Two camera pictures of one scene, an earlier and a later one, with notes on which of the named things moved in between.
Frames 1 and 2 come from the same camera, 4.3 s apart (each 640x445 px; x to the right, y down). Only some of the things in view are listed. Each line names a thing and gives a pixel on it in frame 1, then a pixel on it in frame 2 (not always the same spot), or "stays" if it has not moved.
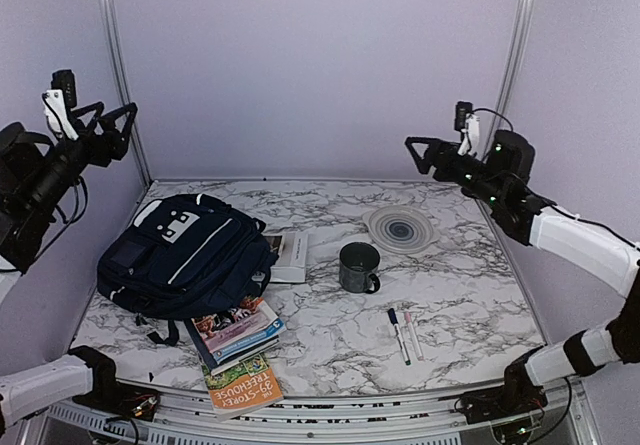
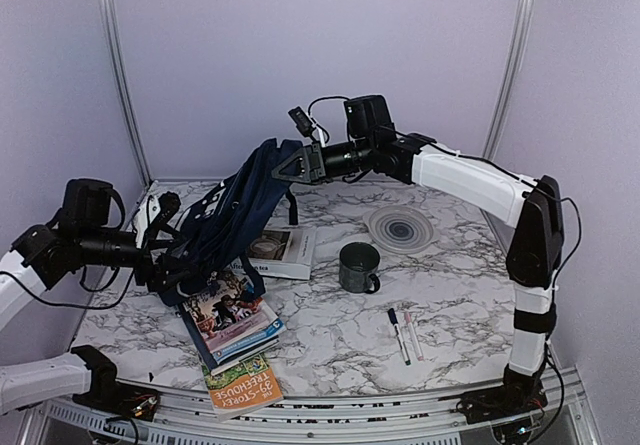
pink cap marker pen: [409, 321] stays
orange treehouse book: [245, 386] stays
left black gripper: [117, 145] → [155, 277]
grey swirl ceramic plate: [401, 228] stays
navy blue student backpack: [185, 257] → [220, 238]
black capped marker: [392, 315] stays
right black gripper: [436, 147] → [314, 164]
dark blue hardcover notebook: [208, 357] stays
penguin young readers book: [226, 335] stays
